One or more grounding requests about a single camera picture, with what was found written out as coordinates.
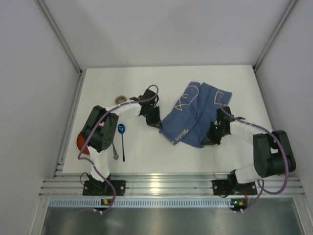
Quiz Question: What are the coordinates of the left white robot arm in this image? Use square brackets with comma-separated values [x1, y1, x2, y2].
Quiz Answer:
[78, 88, 162, 182]

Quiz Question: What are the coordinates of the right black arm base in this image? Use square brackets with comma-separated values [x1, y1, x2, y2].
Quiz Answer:
[212, 180, 258, 197]

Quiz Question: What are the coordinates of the perforated cable duct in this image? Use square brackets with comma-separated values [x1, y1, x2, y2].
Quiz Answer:
[49, 198, 246, 209]

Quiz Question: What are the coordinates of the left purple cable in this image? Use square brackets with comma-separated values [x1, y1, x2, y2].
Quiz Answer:
[77, 84, 160, 213]

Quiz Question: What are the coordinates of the small speckled ceramic cup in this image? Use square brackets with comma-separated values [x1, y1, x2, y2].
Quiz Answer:
[115, 95, 127, 104]

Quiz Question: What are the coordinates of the blue cloth placemat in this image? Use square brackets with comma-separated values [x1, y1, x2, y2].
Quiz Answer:
[159, 82, 232, 148]

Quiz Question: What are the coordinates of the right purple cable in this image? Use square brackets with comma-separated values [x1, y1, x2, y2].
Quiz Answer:
[217, 96, 291, 213]

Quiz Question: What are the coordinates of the aluminium mounting rail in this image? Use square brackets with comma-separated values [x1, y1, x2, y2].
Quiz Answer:
[39, 171, 305, 196]

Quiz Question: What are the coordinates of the blue metal spoon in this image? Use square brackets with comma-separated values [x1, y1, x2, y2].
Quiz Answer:
[117, 124, 126, 162]

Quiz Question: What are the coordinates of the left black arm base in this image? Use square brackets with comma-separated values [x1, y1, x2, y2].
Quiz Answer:
[82, 180, 126, 196]

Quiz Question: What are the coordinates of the purple cable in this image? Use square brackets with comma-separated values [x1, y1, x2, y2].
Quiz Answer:
[217, 96, 291, 213]
[77, 84, 160, 213]

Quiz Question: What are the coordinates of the red plate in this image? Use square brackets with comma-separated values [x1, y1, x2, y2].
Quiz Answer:
[76, 131, 90, 155]

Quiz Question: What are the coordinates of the iridescent metal fork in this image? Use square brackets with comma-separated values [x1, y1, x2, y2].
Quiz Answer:
[112, 143, 119, 160]

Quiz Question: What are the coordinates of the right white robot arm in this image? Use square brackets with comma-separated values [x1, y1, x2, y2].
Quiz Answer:
[202, 106, 296, 187]

